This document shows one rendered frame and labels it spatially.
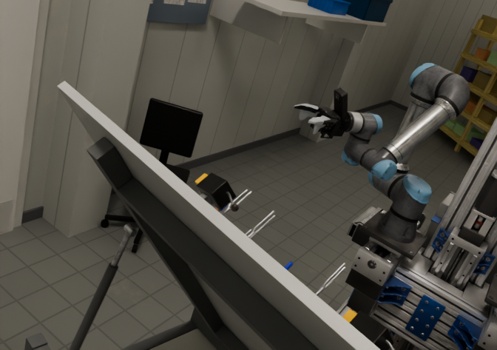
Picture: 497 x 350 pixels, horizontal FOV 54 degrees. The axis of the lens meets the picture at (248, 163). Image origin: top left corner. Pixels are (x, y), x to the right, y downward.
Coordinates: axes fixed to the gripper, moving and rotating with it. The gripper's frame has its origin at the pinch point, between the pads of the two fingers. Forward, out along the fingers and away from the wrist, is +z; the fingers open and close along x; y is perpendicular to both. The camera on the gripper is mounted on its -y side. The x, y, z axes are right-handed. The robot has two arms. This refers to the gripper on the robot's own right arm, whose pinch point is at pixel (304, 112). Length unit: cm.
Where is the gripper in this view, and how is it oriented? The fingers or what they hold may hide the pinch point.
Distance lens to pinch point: 160.3
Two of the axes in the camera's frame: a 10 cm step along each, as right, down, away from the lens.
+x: -4.4, -6.0, 6.7
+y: -3.5, 8.0, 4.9
